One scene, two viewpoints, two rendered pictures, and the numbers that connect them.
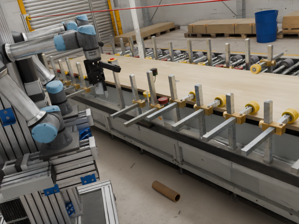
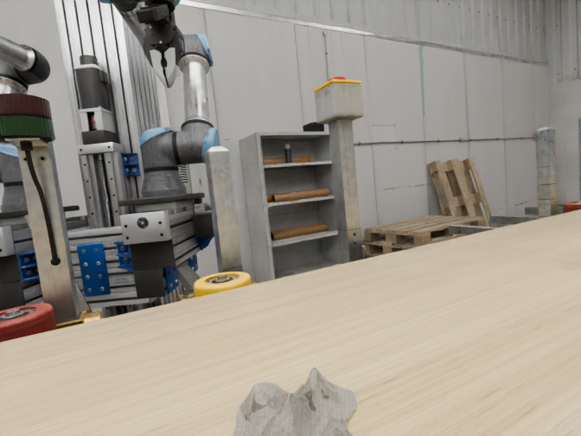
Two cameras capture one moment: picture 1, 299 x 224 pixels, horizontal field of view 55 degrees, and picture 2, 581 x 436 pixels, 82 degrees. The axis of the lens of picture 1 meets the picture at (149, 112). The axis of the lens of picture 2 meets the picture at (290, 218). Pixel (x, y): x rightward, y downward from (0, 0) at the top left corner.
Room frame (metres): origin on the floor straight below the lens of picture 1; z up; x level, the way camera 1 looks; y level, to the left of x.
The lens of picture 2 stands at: (2.65, -0.45, 1.03)
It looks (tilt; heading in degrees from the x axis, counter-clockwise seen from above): 5 degrees down; 101
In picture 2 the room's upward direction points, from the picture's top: 6 degrees counter-clockwise
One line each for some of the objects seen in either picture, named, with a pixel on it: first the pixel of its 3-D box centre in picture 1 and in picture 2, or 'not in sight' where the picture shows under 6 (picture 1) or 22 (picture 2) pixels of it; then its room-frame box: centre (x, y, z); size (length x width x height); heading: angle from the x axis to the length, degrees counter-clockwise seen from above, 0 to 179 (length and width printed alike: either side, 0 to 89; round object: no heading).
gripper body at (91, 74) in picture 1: (94, 70); not in sight; (1.39, 0.23, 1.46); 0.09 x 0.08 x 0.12; 100
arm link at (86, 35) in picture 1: (87, 37); not in sight; (1.39, 0.22, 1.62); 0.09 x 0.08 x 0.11; 93
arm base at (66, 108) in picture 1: (60, 106); (162, 182); (1.99, 0.63, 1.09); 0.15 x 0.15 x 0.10
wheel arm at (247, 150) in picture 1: (268, 131); not in sight; (1.36, -0.63, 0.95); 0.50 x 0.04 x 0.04; 127
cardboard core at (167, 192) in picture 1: (165, 190); not in sight; (2.13, -0.02, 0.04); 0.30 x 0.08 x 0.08; 37
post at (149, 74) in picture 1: (153, 98); (58, 280); (2.23, -0.06, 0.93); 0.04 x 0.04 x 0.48; 37
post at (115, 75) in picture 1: (118, 89); (349, 229); (2.64, 0.25, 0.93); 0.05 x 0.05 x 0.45; 37
